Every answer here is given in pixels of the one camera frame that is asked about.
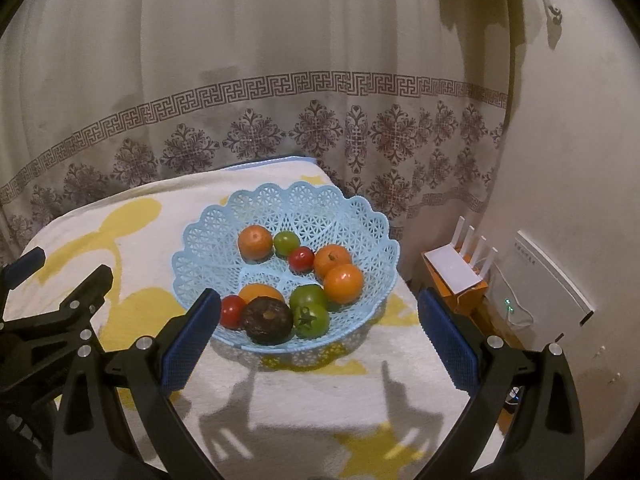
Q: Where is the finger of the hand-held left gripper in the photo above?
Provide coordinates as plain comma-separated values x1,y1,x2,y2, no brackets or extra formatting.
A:
0,264,114,363
0,246,47,306

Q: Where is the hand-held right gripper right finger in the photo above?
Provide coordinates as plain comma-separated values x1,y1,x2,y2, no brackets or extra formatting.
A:
416,287,586,480

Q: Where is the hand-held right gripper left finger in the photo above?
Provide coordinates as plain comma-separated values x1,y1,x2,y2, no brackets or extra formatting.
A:
51,287,223,480

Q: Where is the red tomato with stem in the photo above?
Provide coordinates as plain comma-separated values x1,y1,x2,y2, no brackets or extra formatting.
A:
220,295,247,331

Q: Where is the dark brown round fruit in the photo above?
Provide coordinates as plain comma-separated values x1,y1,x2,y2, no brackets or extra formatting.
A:
240,296,294,346

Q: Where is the round orange mandarin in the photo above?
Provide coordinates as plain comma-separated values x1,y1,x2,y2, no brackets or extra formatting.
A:
237,225,274,262
323,263,364,305
238,283,286,306

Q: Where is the small green tomato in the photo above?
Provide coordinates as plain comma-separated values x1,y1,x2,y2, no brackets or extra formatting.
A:
273,230,301,257
292,304,331,339

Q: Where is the large green tomato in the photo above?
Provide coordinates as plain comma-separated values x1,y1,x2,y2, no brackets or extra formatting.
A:
289,284,329,311

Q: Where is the small red tomato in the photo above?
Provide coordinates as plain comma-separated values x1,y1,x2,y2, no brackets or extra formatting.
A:
289,246,315,274

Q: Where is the oval orange mandarin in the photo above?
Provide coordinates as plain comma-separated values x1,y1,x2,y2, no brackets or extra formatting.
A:
313,244,353,277

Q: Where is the light blue plastic basket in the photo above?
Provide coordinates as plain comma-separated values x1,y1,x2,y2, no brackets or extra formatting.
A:
171,181,401,355

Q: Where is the orange cardboard box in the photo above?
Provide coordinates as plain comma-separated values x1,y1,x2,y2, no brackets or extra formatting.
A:
422,255,490,333

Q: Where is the white router with antennas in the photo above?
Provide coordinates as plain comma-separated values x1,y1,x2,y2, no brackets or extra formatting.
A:
424,216,500,297

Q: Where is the white and yellow towel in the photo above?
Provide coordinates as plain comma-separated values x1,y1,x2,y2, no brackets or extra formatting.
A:
0,156,506,480

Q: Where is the beige patterned curtain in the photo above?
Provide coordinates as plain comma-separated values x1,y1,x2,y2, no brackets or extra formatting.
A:
0,0,516,266

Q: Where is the white cable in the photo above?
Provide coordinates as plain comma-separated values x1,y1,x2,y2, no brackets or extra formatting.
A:
500,300,536,331

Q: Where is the white wall box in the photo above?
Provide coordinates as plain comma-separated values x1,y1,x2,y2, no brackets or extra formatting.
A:
487,230,596,328

